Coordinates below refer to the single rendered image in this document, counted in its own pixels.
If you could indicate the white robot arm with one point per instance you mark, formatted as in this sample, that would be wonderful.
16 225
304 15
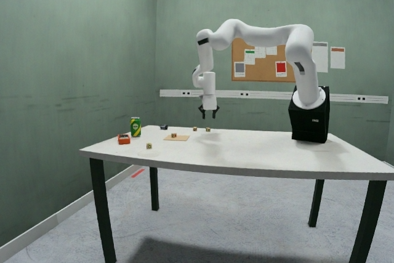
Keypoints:
298 52

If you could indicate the green and yellow drink can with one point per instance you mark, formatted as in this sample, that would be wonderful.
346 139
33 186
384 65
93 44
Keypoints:
135 127

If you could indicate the orange multimeter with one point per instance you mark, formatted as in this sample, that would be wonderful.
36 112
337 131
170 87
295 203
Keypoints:
124 139

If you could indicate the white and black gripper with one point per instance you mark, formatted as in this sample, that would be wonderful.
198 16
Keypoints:
209 103

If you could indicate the tan square mat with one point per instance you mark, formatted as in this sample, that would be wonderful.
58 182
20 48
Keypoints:
178 138

